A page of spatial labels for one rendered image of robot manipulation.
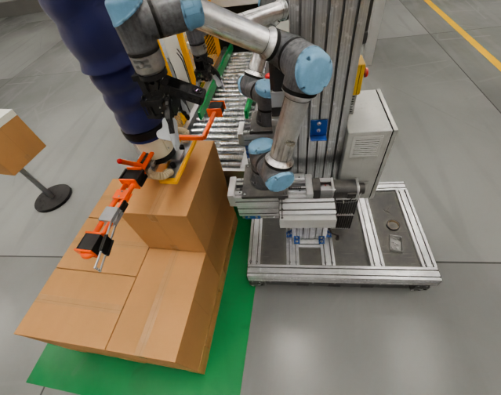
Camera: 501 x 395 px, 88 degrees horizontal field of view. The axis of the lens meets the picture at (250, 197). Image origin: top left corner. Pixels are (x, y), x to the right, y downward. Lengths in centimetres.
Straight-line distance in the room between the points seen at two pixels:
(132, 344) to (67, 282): 64
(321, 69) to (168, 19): 42
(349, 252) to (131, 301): 146
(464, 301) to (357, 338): 78
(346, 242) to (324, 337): 66
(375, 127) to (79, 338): 184
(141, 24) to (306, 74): 43
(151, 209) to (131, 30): 98
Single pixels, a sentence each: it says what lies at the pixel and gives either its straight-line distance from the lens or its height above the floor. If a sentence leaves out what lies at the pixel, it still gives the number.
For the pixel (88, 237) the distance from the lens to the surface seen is 118.
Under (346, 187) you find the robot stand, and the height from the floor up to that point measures 99.
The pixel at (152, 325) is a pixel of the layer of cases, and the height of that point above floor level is 54.
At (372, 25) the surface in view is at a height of 53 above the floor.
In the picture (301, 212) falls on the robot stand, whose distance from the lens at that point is 126.
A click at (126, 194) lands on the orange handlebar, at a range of 125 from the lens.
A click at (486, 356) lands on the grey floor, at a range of 232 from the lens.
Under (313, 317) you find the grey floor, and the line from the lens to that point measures 206.
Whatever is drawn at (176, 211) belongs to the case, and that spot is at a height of 94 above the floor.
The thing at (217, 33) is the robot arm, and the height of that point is 173.
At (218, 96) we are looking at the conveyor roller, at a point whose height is 52.
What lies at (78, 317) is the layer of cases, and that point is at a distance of 191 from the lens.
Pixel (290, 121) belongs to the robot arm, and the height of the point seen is 146.
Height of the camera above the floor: 199
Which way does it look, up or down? 50 degrees down
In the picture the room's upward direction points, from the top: 12 degrees counter-clockwise
